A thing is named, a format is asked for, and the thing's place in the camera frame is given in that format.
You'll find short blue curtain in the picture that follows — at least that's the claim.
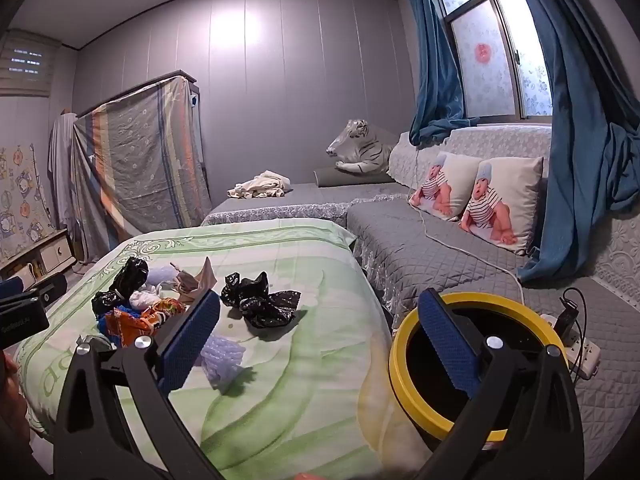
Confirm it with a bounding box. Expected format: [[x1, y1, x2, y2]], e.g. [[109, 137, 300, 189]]
[[400, 0, 481, 146]]

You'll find low white cabinet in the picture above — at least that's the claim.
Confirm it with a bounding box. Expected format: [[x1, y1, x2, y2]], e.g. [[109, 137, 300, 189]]
[[0, 227, 76, 286]]

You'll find green floral blanket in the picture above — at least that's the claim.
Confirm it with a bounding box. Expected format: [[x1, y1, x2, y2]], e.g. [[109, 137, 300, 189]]
[[12, 217, 396, 480]]

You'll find long blue curtain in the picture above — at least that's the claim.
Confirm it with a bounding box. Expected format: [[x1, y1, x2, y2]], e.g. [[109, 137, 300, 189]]
[[510, 0, 640, 283]]

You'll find striped bed sheet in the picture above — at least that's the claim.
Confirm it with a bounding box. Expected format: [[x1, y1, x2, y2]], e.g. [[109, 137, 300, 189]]
[[70, 76, 213, 261]]

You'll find purple foam net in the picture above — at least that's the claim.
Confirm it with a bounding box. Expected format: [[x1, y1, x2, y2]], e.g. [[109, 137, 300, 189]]
[[200, 332, 248, 387]]

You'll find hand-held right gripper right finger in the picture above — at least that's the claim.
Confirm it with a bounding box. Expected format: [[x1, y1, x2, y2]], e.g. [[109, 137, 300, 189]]
[[415, 287, 586, 480]]

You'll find window blind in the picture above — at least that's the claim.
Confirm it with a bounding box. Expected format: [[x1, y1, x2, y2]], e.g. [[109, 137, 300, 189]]
[[0, 30, 61, 97]]

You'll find cream cloth pile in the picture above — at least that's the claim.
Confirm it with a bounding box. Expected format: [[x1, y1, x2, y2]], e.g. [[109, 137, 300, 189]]
[[227, 171, 293, 199]]

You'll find blue wrapper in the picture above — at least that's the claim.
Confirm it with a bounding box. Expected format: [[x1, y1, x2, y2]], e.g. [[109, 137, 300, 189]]
[[97, 312, 126, 348]]

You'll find white tiger plush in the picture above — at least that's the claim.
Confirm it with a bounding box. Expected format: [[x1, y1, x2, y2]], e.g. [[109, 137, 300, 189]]
[[326, 119, 401, 177]]

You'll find white cable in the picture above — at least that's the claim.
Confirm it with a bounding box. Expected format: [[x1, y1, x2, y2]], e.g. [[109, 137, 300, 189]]
[[410, 147, 526, 306]]

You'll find black plastic bag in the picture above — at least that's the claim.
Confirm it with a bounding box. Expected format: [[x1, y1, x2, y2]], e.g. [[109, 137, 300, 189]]
[[221, 271, 307, 330], [91, 257, 150, 318]]

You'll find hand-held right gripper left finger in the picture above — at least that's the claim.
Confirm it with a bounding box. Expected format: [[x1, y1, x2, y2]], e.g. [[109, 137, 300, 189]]
[[54, 290, 223, 480]]

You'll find white power strip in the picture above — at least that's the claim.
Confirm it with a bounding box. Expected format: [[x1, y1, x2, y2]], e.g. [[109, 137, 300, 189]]
[[540, 312, 601, 378]]

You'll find black charger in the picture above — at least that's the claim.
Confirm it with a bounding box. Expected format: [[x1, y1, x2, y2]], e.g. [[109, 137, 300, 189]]
[[552, 287, 586, 341]]

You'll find baby print cushion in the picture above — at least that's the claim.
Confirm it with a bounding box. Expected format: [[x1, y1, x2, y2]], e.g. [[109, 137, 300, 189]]
[[459, 156, 544, 256], [409, 152, 483, 222]]

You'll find orange snack wrapper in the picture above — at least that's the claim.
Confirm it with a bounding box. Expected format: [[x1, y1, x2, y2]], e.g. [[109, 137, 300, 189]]
[[107, 299, 188, 348]]

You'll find white tissue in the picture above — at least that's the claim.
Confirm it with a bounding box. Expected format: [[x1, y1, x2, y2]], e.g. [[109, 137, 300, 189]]
[[129, 285, 161, 311]]

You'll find grey hanging garment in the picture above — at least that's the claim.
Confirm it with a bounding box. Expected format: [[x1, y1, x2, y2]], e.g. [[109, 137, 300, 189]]
[[48, 112, 78, 231]]

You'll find cartoon print cloth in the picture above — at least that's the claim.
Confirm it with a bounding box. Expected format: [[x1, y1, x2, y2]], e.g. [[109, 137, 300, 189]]
[[0, 142, 56, 261]]

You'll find grey bolster pillow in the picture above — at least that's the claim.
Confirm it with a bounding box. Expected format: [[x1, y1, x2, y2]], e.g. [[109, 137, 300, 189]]
[[314, 166, 391, 188]]

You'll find grey quilted sofa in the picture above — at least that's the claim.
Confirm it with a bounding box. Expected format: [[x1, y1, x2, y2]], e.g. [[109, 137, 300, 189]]
[[200, 125, 640, 480]]

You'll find yellow rimmed black bin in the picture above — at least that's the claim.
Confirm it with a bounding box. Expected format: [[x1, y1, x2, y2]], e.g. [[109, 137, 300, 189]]
[[389, 292, 571, 468]]

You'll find frosted window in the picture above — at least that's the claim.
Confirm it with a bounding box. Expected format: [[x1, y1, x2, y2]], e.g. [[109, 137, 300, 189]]
[[432, 0, 556, 121]]

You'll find brown paper piece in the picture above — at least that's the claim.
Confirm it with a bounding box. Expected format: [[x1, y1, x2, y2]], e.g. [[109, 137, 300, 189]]
[[170, 257, 218, 306]]

